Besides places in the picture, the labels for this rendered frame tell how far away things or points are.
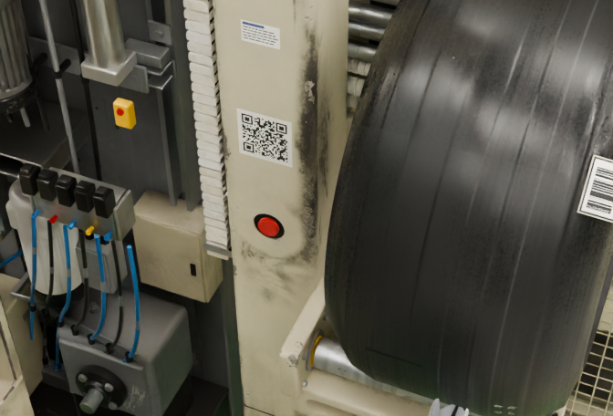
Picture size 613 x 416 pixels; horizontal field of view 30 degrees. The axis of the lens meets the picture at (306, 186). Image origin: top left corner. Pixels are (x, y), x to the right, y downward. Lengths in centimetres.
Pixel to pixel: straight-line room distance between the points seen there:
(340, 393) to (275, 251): 22
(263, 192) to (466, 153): 41
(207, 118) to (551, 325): 53
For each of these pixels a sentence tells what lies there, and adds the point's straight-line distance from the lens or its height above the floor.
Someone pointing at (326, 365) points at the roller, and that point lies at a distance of 160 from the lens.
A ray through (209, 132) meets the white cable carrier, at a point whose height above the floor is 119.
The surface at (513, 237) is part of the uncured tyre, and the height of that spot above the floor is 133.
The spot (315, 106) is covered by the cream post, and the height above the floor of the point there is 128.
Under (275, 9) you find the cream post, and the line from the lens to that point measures 132.
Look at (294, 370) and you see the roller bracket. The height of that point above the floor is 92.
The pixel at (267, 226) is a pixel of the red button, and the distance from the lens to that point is 155.
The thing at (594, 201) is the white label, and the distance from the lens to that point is 118.
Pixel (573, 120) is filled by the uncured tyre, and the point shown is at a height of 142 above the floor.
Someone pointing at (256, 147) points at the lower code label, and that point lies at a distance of 147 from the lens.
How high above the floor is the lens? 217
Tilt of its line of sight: 43 degrees down
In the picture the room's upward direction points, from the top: 1 degrees counter-clockwise
